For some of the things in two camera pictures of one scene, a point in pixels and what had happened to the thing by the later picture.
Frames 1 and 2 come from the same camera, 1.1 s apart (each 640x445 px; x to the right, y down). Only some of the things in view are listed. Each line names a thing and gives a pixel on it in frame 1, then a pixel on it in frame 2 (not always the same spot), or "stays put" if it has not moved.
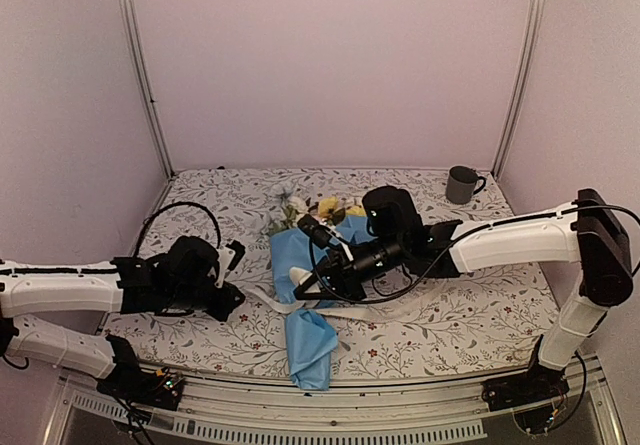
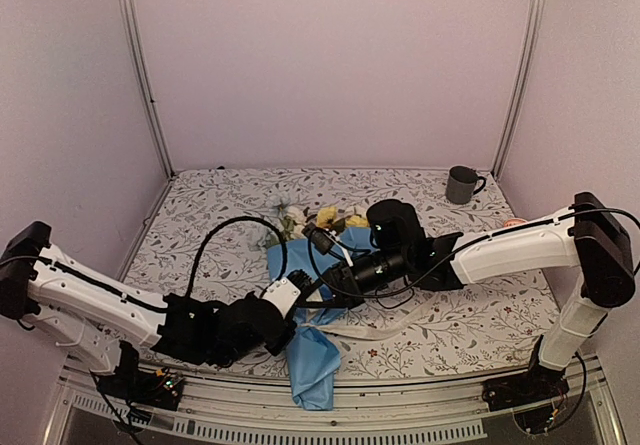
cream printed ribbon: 357,314 → 358,332
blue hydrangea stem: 286,192 → 279,208
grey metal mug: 459,190 stays put
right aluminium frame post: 525,68 stays put
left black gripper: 224,307 → 277,347
